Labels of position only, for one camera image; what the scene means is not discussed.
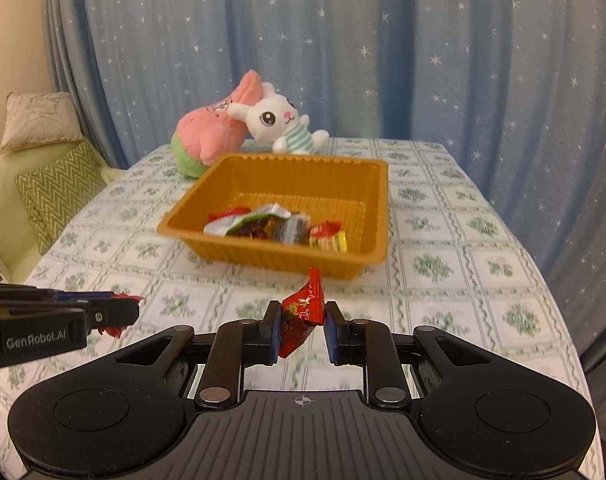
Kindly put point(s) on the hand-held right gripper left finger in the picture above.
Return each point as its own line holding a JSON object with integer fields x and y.
{"x": 273, "y": 337}

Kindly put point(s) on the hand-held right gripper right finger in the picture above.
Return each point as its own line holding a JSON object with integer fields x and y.
{"x": 333, "y": 340}

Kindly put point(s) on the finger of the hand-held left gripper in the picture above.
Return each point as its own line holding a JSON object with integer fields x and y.
{"x": 78, "y": 296}
{"x": 113, "y": 314}

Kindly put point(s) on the red snack wrapper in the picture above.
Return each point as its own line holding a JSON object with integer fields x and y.
{"x": 125, "y": 297}

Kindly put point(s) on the red gold-print snack packet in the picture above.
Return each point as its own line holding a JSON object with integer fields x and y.
{"x": 300, "y": 315}

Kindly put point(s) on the red and yellow candy packet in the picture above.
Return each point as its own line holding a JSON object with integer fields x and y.
{"x": 328, "y": 237}

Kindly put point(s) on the green and silver snack packet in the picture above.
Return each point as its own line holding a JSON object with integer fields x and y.
{"x": 253, "y": 225}

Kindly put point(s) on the yellow plastic tray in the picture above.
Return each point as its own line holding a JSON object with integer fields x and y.
{"x": 293, "y": 180}

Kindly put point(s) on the green zigzag cushion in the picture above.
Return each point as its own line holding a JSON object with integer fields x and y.
{"x": 63, "y": 195}

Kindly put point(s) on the green floral tablecloth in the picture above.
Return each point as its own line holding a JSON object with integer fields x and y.
{"x": 433, "y": 285}

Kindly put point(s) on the light green sofa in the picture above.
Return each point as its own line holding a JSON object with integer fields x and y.
{"x": 3, "y": 195}

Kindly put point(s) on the beige cushion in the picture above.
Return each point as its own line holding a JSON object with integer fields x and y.
{"x": 40, "y": 120}

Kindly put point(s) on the pink star plush toy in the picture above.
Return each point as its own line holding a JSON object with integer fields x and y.
{"x": 203, "y": 130}

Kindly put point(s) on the white bunny plush toy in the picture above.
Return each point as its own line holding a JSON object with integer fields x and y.
{"x": 270, "y": 115}

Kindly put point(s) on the blue star-print curtain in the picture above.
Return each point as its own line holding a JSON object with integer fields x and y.
{"x": 383, "y": 35}

